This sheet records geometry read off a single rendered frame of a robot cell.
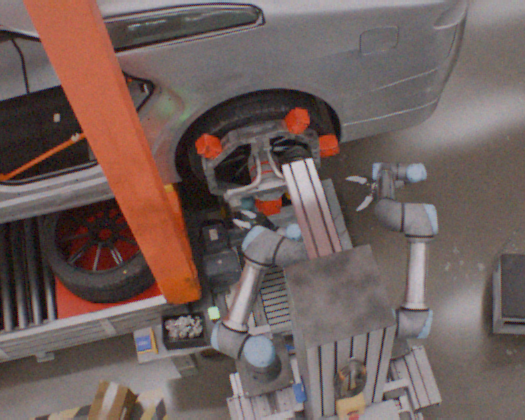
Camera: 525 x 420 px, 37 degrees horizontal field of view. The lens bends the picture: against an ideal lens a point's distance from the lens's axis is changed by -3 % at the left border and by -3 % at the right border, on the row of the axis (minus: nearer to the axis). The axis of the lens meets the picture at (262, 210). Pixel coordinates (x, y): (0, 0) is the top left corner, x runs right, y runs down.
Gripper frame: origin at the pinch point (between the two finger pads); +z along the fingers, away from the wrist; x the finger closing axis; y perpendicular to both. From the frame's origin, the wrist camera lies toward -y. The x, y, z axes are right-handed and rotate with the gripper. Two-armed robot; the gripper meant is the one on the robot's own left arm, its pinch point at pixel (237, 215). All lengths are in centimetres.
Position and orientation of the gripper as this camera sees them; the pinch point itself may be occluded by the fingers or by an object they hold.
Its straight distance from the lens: 365.0
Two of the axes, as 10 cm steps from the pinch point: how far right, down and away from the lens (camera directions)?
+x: 4.5, -8.2, 3.5
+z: -8.9, -3.6, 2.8
